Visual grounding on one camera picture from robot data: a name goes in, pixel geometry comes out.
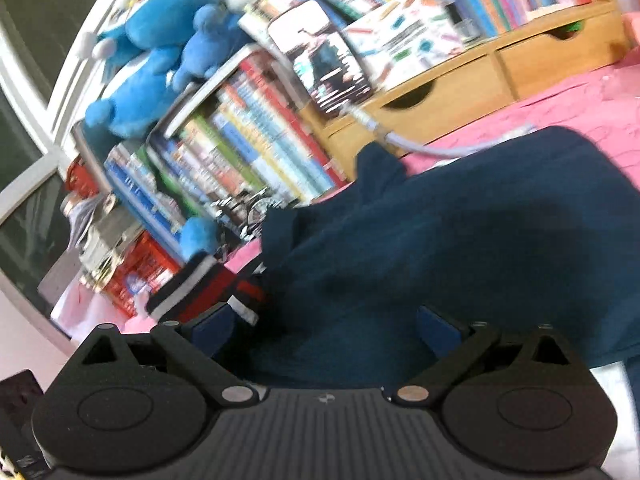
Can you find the blue cat plush toy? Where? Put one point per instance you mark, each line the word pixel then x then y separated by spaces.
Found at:
pixel 135 95
pixel 170 10

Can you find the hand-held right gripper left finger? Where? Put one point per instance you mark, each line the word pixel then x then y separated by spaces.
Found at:
pixel 212 327

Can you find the pink blanket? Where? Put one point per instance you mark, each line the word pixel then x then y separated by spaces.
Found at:
pixel 550 105

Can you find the white printed box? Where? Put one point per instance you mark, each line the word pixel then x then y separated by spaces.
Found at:
pixel 405 35

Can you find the stack of papers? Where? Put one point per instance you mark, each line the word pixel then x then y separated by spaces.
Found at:
pixel 100 240

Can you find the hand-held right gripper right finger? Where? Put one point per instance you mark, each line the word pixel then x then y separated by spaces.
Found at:
pixel 440 325

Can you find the black smartphone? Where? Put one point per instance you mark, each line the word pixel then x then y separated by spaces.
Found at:
pixel 320 55

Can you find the wooden desk organizer with drawers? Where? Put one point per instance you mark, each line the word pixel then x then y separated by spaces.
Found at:
pixel 550 60

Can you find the navy and white jacket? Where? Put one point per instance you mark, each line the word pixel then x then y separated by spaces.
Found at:
pixel 450 240

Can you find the white window frame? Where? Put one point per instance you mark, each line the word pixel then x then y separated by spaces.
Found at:
pixel 30 185

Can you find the miniature bicycle model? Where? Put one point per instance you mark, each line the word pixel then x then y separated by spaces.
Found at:
pixel 250 212

